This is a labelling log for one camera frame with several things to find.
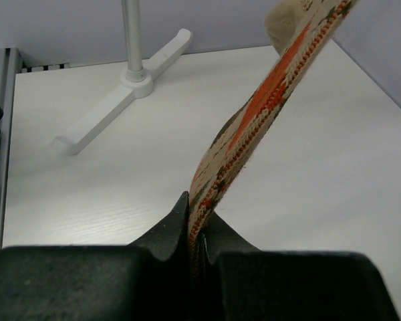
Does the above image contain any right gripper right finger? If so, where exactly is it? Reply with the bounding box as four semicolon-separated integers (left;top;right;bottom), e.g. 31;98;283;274
202;212;260;320

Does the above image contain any silver clothes rail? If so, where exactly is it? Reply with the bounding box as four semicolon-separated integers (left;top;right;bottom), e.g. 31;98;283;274
52;0;192;155

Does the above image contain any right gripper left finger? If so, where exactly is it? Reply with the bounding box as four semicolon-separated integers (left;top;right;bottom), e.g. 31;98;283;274
131;191;190;320

